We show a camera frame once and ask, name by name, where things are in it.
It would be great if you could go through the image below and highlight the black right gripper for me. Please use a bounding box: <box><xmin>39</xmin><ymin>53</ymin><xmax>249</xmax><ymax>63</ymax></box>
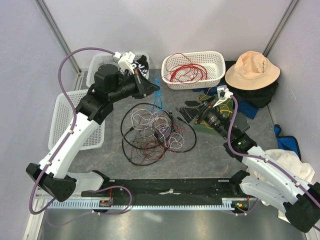
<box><xmin>175</xmin><ymin>94</ymin><xmax>231</xmax><ymax>140</ymax></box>

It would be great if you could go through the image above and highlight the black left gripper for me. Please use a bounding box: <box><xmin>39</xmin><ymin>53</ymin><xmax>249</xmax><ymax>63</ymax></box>
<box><xmin>109</xmin><ymin>68</ymin><xmax>160</xmax><ymax>103</ymax></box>

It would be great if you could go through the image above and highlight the blue cable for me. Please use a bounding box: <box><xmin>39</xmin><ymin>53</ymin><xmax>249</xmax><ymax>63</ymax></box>
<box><xmin>148</xmin><ymin>73</ymin><xmax>171</xmax><ymax>113</ymax></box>

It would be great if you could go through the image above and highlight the yellow ethernet cable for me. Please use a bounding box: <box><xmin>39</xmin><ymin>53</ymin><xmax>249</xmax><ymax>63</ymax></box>
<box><xmin>204</xmin><ymin>103</ymin><xmax>232</xmax><ymax>128</ymax></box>

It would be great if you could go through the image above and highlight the red wire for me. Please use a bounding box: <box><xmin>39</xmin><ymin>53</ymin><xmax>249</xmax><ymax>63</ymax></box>
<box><xmin>162</xmin><ymin>52</ymin><xmax>208</xmax><ymax>85</ymax></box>

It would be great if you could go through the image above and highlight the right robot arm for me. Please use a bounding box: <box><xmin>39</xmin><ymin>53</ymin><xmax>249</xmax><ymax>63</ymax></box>
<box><xmin>176</xmin><ymin>98</ymin><xmax>320</xmax><ymax>233</ymax></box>

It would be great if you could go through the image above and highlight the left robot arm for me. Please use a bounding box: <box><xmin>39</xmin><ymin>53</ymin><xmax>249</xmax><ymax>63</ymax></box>
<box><xmin>26</xmin><ymin>64</ymin><xmax>160</xmax><ymax>202</ymax></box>

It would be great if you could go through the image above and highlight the black printed t-shirt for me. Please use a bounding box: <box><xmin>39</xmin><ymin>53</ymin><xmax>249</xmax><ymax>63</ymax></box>
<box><xmin>118</xmin><ymin>52</ymin><xmax>150</xmax><ymax>79</ymax></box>

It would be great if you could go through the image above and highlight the green rectangular tray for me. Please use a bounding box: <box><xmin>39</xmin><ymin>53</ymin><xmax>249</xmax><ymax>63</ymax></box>
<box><xmin>193</xmin><ymin>94</ymin><xmax>234</xmax><ymax>135</ymax></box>

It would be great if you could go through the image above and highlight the white oval perforated basket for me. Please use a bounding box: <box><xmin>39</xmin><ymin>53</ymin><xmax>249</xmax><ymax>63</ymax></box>
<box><xmin>161</xmin><ymin>51</ymin><xmax>226</xmax><ymax>90</ymax></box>

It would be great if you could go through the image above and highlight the white rectangular basket back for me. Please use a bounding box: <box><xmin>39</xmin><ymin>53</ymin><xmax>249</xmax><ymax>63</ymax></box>
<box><xmin>86</xmin><ymin>52</ymin><xmax>150</xmax><ymax>88</ymax></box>

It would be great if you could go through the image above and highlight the white rectangular basket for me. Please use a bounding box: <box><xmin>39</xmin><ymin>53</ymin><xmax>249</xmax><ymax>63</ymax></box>
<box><xmin>48</xmin><ymin>89</ymin><xmax>105</xmax><ymax>151</ymax></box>
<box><xmin>86</xmin><ymin>52</ymin><xmax>150</xmax><ymax>88</ymax></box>

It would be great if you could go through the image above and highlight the beige bucket hat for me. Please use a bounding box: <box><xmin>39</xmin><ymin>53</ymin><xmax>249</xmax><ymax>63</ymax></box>
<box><xmin>225</xmin><ymin>50</ymin><xmax>281</xmax><ymax>91</ymax></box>

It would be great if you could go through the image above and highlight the black garment under hat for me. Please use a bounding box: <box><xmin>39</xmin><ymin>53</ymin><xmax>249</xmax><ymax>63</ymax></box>
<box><xmin>223</xmin><ymin>60</ymin><xmax>280</xmax><ymax>108</ymax></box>

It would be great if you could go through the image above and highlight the white rectangular basket left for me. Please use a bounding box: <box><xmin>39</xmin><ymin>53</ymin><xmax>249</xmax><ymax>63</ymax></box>
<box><xmin>48</xmin><ymin>89</ymin><xmax>105</xmax><ymax>151</ymax></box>

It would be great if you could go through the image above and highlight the white cloth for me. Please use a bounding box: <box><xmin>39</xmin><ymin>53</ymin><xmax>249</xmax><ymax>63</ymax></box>
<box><xmin>246</xmin><ymin>149</ymin><xmax>315</xmax><ymax>223</ymax></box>

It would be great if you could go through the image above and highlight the thick black cable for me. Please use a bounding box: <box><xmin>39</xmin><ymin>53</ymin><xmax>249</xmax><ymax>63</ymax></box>
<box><xmin>120</xmin><ymin>102</ymin><xmax>198</xmax><ymax>167</ymax></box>

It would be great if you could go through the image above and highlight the white wire in pile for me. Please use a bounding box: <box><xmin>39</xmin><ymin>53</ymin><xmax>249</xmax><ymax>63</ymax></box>
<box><xmin>131</xmin><ymin>107</ymin><xmax>185</xmax><ymax>151</ymax></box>

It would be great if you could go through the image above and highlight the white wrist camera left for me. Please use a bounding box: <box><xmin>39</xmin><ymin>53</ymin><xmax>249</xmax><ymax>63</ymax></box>
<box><xmin>113</xmin><ymin>51</ymin><xmax>136</xmax><ymax>73</ymax></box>

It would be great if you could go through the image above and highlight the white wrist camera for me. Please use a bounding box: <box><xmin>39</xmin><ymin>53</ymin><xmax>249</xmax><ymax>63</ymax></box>
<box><xmin>213</xmin><ymin>85</ymin><xmax>233</xmax><ymax>108</ymax></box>
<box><xmin>113</xmin><ymin>51</ymin><xmax>136</xmax><ymax>73</ymax></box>

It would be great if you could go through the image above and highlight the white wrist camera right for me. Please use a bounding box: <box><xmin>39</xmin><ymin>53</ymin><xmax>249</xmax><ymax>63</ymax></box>
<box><xmin>213</xmin><ymin>85</ymin><xmax>233</xmax><ymax>108</ymax></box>

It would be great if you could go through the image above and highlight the red cable in basket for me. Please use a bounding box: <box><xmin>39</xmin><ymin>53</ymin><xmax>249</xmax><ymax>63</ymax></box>
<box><xmin>169</xmin><ymin>63</ymin><xmax>208</xmax><ymax>83</ymax></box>

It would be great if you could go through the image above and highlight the brown wire in pile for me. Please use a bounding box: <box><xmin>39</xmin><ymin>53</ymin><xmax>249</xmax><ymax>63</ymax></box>
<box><xmin>124</xmin><ymin>112</ymin><xmax>186</xmax><ymax>162</ymax></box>

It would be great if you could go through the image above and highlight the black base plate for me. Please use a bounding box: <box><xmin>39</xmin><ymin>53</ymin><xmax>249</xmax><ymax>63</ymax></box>
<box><xmin>81</xmin><ymin>178</ymin><xmax>254</xmax><ymax>204</ymax></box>

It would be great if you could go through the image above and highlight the blue cloth at wall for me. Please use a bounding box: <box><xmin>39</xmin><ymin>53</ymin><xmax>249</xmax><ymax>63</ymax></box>
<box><xmin>273</xmin><ymin>124</ymin><xmax>302</xmax><ymax>160</ymax></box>

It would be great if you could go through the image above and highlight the aluminium corner post left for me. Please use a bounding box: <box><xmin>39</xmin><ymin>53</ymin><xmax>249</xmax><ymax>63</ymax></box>
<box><xmin>34</xmin><ymin>0</ymin><xmax>82</xmax><ymax>75</ymax></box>

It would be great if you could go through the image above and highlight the aluminium corner post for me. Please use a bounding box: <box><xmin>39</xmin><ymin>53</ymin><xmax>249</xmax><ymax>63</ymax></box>
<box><xmin>262</xmin><ymin>0</ymin><xmax>301</xmax><ymax>57</ymax></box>
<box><xmin>34</xmin><ymin>0</ymin><xmax>82</xmax><ymax>75</ymax></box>

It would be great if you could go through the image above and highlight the aluminium corner post right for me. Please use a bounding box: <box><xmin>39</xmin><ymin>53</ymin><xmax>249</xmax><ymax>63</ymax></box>
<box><xmin>262</xmin><ymin>0</ymin><xmax>301</xmax><ymax>57</ymax></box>

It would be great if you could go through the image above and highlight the slotted cable duct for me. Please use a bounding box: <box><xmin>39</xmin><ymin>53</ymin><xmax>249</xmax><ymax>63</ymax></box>
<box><xmin>48</xmin><ymin>198</ymin><xmax>247</xmax><ymax>211</ymax></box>

